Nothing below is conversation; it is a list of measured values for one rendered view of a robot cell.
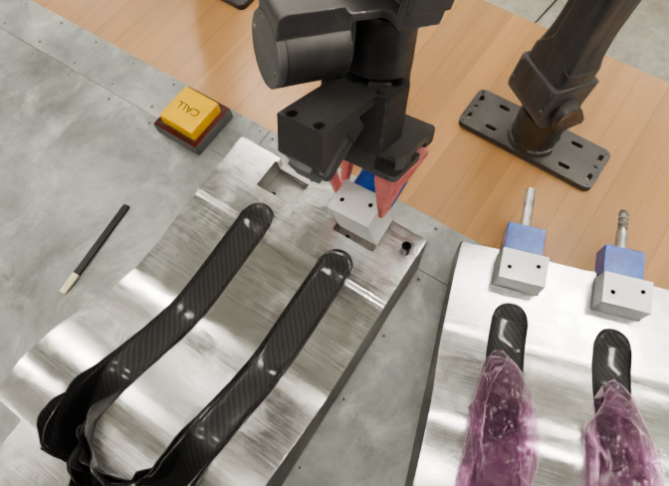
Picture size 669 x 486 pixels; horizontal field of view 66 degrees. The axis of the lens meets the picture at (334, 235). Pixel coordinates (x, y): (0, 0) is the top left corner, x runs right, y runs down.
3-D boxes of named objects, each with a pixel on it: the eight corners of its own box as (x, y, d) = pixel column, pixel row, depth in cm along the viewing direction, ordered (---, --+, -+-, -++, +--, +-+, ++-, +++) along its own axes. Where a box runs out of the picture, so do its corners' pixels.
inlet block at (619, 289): (592, 215, 64) (611, 194, 59) (634, 225, 64) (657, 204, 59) (581, 315, 59) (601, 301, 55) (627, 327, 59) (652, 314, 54)
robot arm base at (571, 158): (613, 161, 62) (638, 121, 64) (466, 87, 67) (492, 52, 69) (587, 193, 69) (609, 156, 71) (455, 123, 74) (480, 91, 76)
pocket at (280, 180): (283, 172, 66) (279, 156, 63) (317, 191, 65) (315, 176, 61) (262, 199, 65) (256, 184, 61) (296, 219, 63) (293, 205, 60)
